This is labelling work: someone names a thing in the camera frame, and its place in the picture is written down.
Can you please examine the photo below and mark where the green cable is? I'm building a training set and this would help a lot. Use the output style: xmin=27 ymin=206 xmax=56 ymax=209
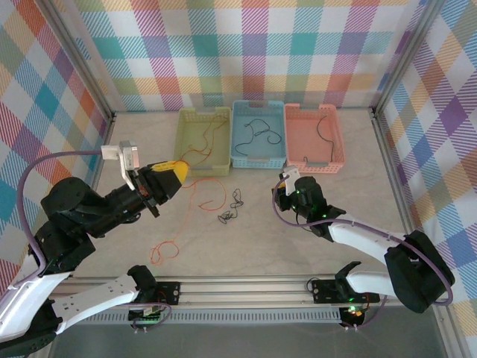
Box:
xmin=302 ymin=115 xmax=335 ymax=165

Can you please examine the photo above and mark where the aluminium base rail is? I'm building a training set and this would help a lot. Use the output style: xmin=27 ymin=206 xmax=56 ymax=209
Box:
xmin=72 ymin=274 xmax=450 ymax=307

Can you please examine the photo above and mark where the black cable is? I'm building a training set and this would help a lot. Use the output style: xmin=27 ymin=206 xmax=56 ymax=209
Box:
xmin=218 ymin=189 xmax=246 ymax=226
xmin=236 ymin=119 xmax=283 ymax=157

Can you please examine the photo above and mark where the green perforated plastic basket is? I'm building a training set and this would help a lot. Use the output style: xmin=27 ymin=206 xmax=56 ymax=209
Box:
xmin=174 ymin=107 xmax=232 ymax=178

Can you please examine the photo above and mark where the aluminium frame post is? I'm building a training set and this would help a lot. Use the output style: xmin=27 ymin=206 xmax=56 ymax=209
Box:
xmin=370 ymin=0 xmax=446 ymax=116
xmin=44 ymin=0 xmax=116 ymax=124

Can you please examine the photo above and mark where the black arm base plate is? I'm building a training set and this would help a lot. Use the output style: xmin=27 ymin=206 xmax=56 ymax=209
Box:
xmin=158 ymin=281 xmax=183 ymax=306
xmin=312 ymin=277 xmax=382 ymax=305

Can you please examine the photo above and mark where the orange cable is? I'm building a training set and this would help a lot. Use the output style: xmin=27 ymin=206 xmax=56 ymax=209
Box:
xmin=180 ymin=113 xmax=229 ymax=167
xmin=149 ymin=171 xmax=228 ymax=266

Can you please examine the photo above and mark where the blue perforated plastic basket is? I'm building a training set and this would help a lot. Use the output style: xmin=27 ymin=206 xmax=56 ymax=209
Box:
xmin=230 ymin=99 xmax=290 ymax=169

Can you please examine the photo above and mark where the grey slotted cable duct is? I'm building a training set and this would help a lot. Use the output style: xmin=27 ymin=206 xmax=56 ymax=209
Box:
xmin=91 ymin=311 xmax=343 ymax=326

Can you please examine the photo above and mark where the pink perforated plastic basket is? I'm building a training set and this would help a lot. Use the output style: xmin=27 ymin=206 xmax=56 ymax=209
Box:
xmin=283 ymin=103 xmax=347 ymax=176

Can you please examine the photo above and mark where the green controller board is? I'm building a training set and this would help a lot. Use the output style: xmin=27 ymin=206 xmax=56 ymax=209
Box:
xmin=127 ymin=304 xmax=167 ymax=324

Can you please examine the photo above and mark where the small controller board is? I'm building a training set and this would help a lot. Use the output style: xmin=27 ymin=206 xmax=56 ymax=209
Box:
xmin=341 ymin=304 xmax=365 ymax=320

